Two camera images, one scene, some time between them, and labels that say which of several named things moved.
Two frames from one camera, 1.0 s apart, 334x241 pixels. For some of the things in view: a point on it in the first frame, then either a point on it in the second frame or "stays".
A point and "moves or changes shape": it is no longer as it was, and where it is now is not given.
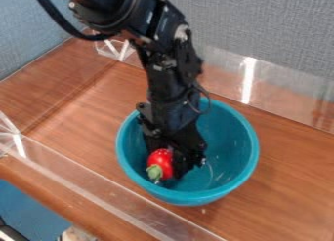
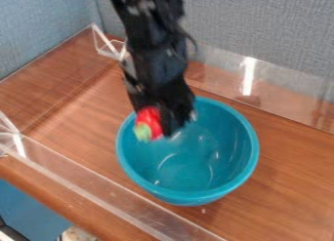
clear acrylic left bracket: [11, 140] stays
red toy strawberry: [161, 164] moves or changes shape
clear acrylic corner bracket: [118, 49] stays
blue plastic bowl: [231, 136] stays
